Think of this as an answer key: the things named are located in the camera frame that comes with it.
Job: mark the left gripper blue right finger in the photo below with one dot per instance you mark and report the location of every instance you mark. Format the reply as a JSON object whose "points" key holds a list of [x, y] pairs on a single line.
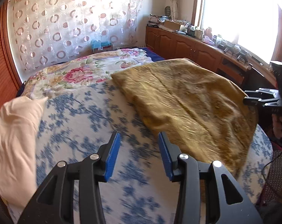
{"points": [[226, 201]]}

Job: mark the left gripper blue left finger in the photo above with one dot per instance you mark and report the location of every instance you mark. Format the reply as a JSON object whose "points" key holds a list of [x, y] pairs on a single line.
{"points": [[53, 200]]}

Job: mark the mustard patterned garment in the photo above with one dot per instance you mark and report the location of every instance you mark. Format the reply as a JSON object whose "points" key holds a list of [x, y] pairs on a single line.
{"points": [[200, 111]]}

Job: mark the person's right hand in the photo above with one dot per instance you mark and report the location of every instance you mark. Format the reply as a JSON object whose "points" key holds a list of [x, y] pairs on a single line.
{"points": [[277, 126]]}

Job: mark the pale pink pillow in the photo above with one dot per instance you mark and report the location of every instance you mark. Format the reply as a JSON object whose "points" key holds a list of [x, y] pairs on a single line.
{"points": [[19, 122]]}

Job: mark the blue floral white bedsheet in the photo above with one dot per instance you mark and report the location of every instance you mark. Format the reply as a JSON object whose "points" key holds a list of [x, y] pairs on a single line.
{"points": [[76, 122]]}

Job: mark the wooden low cabinet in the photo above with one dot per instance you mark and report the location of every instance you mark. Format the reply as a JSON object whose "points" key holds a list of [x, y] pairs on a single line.
{"points": [[169, 45]]}

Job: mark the wooden slatted wardrobe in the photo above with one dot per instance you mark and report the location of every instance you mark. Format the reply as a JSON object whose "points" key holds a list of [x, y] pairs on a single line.
{"points": [[10, 82]]}

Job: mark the cardboard box on cabinet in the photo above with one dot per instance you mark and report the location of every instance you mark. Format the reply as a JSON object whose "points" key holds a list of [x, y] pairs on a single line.
{"points": [[174, 26]]}

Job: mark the navy blue blanket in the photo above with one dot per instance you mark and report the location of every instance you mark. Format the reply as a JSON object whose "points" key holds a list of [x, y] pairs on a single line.
{"points": [[154, 57]]}

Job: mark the pink floral quilt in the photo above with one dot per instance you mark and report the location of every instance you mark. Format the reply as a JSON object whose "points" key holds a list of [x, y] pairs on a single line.
{"points": [[62, 78]]}

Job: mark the blue tissue box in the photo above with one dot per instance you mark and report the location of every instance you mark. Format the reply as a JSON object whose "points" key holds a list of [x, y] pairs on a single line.
{"points": [[98, 46]]}

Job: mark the sheer circle-patterned curtain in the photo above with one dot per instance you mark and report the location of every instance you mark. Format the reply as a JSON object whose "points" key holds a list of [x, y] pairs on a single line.
{"points": [[45, 32]]}

